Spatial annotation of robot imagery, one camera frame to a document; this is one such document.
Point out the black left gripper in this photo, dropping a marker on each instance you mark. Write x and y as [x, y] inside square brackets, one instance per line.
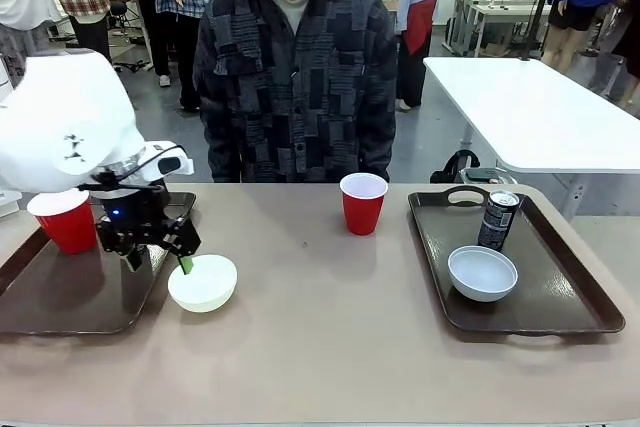
[132, 212]

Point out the cream white bowl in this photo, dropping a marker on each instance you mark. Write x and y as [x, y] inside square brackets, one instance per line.
[205, 289]

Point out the red plastic cup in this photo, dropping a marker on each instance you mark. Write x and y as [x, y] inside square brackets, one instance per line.
[363, 212]
[67, 227]

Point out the grey white bowl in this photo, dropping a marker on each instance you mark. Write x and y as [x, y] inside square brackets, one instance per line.
[482, 277]

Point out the black can with lime mark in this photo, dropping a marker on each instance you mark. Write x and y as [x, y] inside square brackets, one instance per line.
[497, 222]

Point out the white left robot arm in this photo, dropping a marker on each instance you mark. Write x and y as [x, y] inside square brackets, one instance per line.
[60, 122]

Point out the brown plastic tray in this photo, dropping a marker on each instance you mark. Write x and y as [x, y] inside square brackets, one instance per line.
[550, 272]
[75, 292]

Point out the black stool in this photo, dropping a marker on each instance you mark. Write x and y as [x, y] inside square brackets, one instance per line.
[125, 66]

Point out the person in dark patchwork shirt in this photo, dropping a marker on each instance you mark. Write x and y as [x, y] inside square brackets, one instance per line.
[300, 97]

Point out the black chair back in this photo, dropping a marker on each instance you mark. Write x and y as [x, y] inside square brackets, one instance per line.
[452, 167]

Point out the large white table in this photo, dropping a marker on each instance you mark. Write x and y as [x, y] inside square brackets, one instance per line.
[525, 107]

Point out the white background desk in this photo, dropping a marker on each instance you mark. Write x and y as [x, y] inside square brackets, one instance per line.
[495, 12]

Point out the black vertical pole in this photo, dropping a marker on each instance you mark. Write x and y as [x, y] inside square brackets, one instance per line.
[535, 7]

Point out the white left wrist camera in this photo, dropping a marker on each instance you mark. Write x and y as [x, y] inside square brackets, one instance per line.
[170, 164]

